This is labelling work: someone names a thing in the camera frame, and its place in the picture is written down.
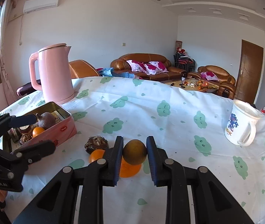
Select small orange tangerine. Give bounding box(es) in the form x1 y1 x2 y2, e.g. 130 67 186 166
89 149 105 163
32 127 45 138

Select large orange fruit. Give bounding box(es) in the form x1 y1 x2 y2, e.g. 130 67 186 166
119 158 142 178

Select brown-green round fruit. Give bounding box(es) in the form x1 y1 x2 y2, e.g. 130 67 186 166
123 139 147 165

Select purple cut passion fruit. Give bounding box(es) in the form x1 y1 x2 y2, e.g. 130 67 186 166
19 125 34 135

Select person's left hand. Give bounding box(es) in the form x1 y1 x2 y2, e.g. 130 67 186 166
0 190 8 203

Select whole purple passion fruit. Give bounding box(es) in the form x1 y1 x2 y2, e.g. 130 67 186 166
36 112 56 130

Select pink metal tin box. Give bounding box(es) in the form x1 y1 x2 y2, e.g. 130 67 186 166
2 102 77 153

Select dark dried fruit husk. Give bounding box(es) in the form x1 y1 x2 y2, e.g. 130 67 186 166
84 136 109 154

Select pink electric kettle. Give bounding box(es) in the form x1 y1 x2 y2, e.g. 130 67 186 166
29 43 74 105

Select white mug blue print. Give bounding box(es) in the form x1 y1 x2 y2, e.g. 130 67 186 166
224 100 261 147

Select white tablecloth green clouds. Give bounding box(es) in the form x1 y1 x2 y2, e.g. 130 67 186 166
5 77 265 223

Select brown leather chair back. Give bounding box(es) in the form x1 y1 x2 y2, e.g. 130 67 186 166
69 60 99 79

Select wooden coffee table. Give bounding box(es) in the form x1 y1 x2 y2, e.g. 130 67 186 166
162 78 219 94

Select brown leather armchair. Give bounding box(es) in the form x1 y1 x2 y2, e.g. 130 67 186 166
187 65 236 99

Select pink floral armchair cushion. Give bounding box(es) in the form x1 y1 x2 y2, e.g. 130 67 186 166
200 71 220 81

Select stacked chairs in corner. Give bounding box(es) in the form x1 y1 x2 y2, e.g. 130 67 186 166
174 41 196 72

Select pink floral sofa cushion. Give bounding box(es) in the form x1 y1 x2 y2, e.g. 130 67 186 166
126 60 168 75

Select brown leather long sofa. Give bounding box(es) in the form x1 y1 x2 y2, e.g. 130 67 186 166
110 53 187 81

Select brown wooden door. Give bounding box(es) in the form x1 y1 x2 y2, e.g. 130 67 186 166
234 40 264 104

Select white wall air conditioner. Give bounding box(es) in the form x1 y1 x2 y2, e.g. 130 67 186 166
23 0 59 14

